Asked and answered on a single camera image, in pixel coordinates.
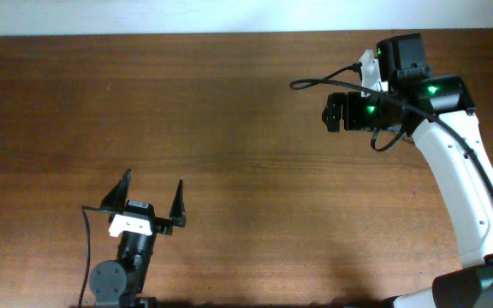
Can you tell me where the left camera cable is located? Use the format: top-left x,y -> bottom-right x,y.
77,204 -> 110,308

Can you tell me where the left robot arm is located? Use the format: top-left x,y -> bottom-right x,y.
80,169 -> 187,307

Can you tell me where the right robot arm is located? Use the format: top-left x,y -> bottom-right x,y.
322,33 -> 493,307

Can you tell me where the camera cable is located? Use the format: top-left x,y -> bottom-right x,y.
77,204 -> 110,308
288,62 -> 493,308

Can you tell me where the right camera cable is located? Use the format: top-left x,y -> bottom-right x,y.
288,62 -> 493,308

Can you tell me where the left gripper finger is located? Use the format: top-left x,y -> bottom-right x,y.
169,178 -> 187,228
100,169 -> 132,212

